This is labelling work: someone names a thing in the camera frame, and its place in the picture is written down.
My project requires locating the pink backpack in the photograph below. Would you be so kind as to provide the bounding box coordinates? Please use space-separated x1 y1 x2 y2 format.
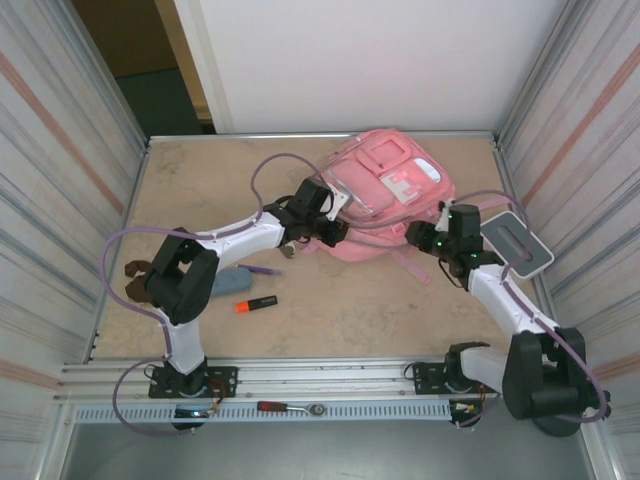
305 127 501 286

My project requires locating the purple pen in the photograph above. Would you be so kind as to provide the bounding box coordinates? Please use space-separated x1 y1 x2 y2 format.
237 263 284 277

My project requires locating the blue pencil case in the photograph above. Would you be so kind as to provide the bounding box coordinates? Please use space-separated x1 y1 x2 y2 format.
212 265 255 299

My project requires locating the black orange highlighter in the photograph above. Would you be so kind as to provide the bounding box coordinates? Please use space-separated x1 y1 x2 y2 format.
234 294 279 315

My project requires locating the grey white box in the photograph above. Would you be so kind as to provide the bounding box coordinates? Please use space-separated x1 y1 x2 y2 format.
478 209 556 279

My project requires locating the brown crumpled cloth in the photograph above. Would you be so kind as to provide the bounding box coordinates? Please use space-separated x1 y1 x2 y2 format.
123 259 152 304

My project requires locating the brown wooden door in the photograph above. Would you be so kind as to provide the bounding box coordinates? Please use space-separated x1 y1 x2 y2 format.
72 0 177 77

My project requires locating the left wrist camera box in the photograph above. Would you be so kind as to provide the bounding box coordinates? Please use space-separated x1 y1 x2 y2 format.
319 187 350 221

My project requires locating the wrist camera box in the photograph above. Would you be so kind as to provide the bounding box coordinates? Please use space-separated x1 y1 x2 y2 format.
434 198 457 231
319 187 350 221

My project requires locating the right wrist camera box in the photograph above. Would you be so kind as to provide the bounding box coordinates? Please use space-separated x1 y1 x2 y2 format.
434 198 457 231

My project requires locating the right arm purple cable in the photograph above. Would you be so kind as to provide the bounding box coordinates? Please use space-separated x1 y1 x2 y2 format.
442 188 610 430

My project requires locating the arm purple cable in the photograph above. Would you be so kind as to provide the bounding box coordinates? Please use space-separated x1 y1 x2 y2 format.
101 152 334 439
442 188 610 430

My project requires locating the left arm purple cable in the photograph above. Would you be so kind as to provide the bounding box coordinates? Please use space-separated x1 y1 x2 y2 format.
101 152 334 439

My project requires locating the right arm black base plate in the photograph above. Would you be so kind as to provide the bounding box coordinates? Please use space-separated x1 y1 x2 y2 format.
412 360 503 396

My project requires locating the aluminium mounting rail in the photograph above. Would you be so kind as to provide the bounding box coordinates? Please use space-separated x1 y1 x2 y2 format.
54 355 591 404

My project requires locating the white slotted cable duct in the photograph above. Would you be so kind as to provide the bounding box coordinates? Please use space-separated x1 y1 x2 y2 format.
73 402 454 424

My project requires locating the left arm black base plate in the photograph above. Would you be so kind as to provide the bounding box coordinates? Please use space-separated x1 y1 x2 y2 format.
148 365 239 399

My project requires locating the red handled ratchet tool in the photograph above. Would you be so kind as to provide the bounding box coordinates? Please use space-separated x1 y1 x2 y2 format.
256 399 327 417

